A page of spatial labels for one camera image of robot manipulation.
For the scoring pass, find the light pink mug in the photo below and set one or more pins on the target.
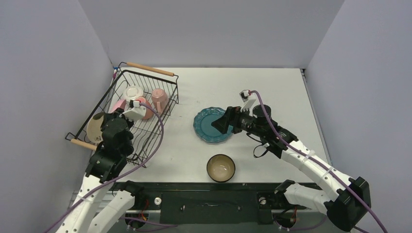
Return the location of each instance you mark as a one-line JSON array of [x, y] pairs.
[[160, 100]]

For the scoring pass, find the black wire dish rack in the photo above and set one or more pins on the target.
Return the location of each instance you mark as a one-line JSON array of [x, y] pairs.
[[147, 131]]

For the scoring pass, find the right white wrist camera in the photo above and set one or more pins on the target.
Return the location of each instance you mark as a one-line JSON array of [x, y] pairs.
[[248, 99]]

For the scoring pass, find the cream and black small plate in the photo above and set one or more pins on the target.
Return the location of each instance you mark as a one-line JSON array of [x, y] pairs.
[[93, 129]]

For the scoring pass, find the teal scalloped ceramic plate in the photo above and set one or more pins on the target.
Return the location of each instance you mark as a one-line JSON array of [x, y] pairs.
[[203, 128]]

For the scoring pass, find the pink plastic plate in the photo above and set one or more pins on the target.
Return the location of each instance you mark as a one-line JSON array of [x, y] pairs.
[[119, 104]]

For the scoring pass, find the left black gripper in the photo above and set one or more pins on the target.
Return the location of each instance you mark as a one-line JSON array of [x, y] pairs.
[[118, 112]]

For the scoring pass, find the black bowl cream inside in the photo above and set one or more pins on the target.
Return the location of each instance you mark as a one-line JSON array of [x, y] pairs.
[[220, 168]]

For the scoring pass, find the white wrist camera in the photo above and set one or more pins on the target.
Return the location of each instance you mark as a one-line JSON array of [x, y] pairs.
[[248, 99], [135, 111]]

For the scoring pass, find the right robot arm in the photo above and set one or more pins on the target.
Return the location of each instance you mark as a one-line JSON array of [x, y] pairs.
[[342, 198]]

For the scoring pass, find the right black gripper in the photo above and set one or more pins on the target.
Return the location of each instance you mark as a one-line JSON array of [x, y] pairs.
[[232, 118]]

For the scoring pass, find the dark pink mug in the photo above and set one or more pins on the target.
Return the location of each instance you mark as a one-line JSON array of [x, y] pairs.
[[149, 114]]

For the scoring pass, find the white cup with black rim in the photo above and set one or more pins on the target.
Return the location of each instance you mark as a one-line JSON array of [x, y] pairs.
[[132, 92]]

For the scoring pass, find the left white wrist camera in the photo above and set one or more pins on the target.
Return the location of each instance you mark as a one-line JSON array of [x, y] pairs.
[[135, 111]]

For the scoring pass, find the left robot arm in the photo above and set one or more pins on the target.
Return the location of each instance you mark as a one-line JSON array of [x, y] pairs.
[[105, 164]]

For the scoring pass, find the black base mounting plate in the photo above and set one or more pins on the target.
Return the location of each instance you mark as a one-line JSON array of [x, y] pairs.
[[210, 203]]

